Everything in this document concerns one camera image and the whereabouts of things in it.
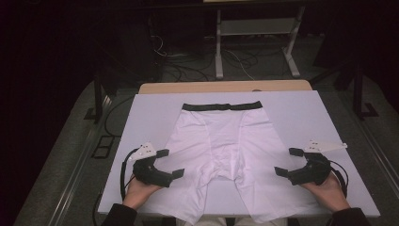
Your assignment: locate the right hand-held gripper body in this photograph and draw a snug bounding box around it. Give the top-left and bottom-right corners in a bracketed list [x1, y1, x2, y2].
[301, 139, 348, 186]

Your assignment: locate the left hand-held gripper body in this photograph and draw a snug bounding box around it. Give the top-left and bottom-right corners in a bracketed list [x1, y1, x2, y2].
[128, 141, 166, 186]

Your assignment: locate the person's right hand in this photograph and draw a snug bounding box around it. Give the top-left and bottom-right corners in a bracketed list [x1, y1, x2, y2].
[300, 172, 351, 213]

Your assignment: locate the person's left hand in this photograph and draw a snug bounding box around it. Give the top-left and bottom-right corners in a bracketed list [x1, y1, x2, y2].
[122, 173, 164, 211]

